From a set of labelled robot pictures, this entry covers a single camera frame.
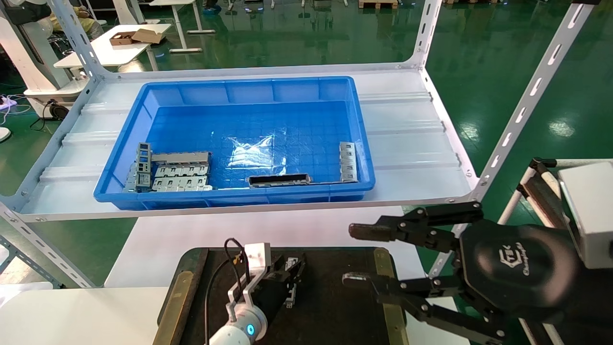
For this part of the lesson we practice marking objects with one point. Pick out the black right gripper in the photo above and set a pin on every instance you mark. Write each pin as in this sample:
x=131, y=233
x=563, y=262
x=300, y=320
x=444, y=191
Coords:
x=517, y=273

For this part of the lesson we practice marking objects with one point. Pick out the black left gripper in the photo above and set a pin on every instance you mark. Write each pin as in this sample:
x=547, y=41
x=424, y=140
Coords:
x=273, y=297

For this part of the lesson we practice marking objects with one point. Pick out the silver perforated metal bracket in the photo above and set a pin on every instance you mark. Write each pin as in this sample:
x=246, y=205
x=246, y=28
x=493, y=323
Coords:
x=290, y=287

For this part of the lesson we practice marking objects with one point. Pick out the black container tray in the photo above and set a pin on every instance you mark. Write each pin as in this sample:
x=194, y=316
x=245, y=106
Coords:
x=335, y=297

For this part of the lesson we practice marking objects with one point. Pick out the dark long metal part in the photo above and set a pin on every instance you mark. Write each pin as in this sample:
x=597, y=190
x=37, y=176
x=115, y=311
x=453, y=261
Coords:
x=279, y=180

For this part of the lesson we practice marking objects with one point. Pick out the silver slotted metal part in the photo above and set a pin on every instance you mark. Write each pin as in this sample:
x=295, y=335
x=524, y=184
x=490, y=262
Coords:
x=348, y=162

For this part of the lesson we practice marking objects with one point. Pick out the clear plastic film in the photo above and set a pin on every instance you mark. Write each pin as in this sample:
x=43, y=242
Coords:
x=249, y=149

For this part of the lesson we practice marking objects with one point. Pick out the white metal shelf rack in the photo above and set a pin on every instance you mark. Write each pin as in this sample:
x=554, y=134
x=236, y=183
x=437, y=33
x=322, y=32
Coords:
x=407, y=124

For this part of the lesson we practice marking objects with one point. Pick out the white stand with black joints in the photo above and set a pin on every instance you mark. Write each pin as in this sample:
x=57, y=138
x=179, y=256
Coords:
x=540, y=165

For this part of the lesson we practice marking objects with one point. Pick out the blue plastic bin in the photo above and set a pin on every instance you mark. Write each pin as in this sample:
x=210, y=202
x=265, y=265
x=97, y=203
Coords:
x=297, y=91

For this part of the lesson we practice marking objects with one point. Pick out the wooden pallet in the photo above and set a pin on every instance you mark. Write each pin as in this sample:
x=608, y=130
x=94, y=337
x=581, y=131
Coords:
x=378, y=4

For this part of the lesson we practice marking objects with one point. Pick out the white table with legs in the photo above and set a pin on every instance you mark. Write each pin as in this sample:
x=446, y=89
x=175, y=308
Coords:
x=181, y=28

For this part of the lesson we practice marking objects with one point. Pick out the open cardboard box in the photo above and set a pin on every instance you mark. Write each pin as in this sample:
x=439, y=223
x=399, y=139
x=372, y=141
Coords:
x=136, y=36

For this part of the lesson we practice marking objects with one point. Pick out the white work table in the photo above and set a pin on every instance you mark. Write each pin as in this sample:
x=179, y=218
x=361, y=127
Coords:
x=110, y=50

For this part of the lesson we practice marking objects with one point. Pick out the person in yellow shirt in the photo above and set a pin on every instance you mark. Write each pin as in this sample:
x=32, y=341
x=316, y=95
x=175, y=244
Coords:
x=79, y=21

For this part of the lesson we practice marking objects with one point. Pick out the white power strip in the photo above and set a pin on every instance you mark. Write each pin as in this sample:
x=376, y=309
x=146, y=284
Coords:
x=5, y=102

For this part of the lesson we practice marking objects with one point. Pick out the white machine base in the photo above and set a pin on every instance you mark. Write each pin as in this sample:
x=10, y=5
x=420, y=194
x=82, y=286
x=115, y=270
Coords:
x=33, y=57

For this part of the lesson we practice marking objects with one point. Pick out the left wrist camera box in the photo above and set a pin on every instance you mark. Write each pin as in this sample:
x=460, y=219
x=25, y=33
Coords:
x=257, y=256

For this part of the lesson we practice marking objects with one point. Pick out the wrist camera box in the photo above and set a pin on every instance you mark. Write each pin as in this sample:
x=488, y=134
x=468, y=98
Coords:
x=257, y=256
x=591, y=211

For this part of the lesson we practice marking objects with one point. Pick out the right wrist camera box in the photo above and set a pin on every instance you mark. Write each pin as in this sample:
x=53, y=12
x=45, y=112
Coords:
x=591, y=211

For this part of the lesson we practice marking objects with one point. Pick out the grey upright metal frame part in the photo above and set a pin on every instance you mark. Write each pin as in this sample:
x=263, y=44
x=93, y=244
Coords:
x=142, y=165

